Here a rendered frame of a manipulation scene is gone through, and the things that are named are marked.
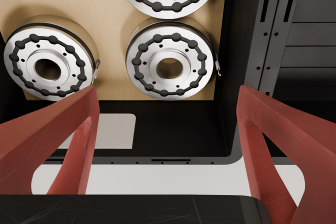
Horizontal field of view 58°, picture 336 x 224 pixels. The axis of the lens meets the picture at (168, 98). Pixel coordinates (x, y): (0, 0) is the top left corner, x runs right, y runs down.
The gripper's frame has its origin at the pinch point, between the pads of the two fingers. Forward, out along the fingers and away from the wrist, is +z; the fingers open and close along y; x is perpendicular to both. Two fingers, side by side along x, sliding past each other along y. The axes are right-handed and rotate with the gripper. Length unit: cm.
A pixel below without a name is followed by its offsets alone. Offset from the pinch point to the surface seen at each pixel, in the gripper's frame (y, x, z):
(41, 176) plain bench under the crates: 31, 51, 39
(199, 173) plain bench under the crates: -8, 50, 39
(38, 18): 14.4, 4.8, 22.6
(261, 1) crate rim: -7.1, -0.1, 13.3
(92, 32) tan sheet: 8.9, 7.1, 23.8
